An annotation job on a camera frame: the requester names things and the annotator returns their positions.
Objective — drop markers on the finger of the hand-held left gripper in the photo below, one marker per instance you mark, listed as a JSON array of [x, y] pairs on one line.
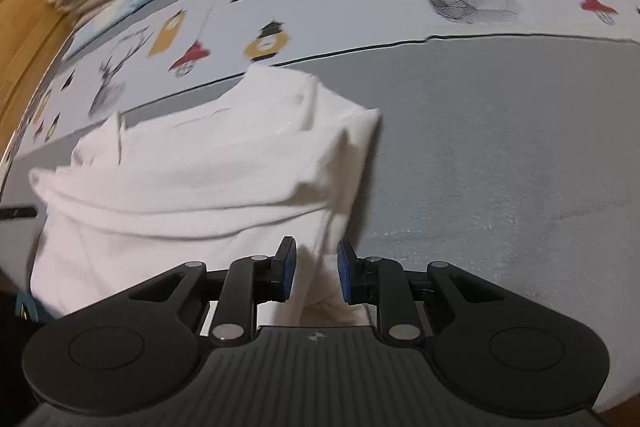
[[17, 212]]

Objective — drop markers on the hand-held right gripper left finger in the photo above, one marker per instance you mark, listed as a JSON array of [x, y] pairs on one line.
[[288, 268]]

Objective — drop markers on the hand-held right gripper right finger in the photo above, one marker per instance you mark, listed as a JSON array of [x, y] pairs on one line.
[[344, 272]]

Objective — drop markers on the white small shirt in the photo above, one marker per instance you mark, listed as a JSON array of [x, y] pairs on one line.
[[200, 167]]

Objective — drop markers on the grey printed bed sheet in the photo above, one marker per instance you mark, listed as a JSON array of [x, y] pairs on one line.
[[475, 132]]

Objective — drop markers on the wooden bed frame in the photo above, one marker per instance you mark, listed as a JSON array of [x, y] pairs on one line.
[[20, 7]]

